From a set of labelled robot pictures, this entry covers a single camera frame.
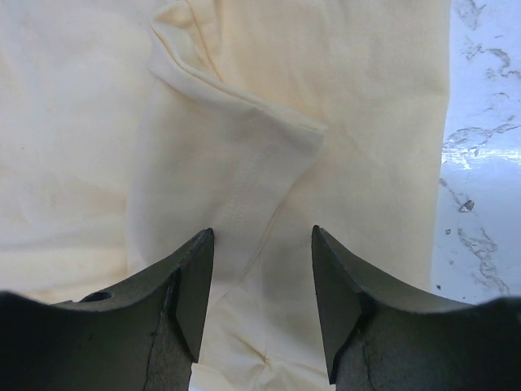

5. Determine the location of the cream yellow t-shirt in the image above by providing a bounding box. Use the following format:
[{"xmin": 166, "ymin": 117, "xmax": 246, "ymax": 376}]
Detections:
[{"xmin": 1, "ymin": 1, "xmax": 451, "ymax": 390}]

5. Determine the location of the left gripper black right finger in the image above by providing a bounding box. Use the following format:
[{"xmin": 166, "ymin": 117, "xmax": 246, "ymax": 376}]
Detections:
[{"xmin": 312, "ymin": 226, "xmax": 520, "ymax": 390}]

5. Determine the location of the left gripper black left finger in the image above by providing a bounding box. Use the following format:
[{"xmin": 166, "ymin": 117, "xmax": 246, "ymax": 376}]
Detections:
[{"xmin": 1, "ymin": 229, "xmax": 214, "ymax": 390}]

